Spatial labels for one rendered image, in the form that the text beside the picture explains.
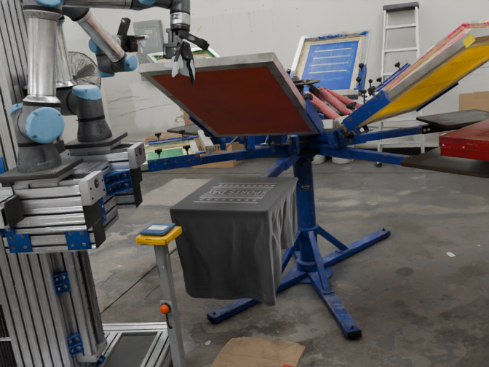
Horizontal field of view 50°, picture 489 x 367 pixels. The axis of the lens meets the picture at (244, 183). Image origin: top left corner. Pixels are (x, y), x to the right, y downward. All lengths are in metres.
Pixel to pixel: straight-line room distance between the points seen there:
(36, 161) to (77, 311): 0.76
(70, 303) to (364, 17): 5.06
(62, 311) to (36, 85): 1.02
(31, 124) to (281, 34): 5.28
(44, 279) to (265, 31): 5.09
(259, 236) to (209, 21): 5.22
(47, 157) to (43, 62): 0.34
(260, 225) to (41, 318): 1.00
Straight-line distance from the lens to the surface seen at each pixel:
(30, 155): 1.95
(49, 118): 1.80
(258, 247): 2.20
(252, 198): 2.29
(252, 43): 6.93
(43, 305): 2.40
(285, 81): 2.17
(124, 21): 2.80
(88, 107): 2.38
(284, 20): 6.80
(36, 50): 1.82
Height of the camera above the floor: 1.64
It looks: 16 degrees down
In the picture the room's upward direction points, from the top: 6 degrees counter-clockwise
